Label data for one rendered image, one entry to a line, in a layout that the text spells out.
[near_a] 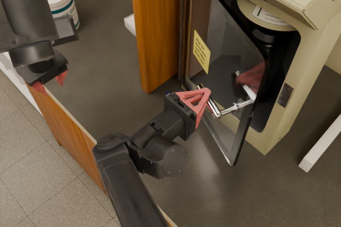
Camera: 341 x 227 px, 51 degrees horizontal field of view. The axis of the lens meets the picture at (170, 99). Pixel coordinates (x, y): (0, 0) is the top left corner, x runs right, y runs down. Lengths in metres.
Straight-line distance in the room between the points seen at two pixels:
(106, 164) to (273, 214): 0.49
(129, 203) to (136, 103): 0.58
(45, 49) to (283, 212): 0.74
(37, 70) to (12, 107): 1.55
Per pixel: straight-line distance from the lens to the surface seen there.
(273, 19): 0.74
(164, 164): 0.61
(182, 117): 0.69
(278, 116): 0.86
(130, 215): 0.50
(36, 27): 0.34
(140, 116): 1.04
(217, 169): 0.97
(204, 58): 0.82
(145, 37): 0.91
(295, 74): 0.74
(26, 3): 0.34
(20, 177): 2.13
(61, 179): 2.05
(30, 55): 0.35
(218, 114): 0.73
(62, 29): 0.78
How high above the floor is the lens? 1.81
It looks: 54 degrees down
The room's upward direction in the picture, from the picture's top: straight up
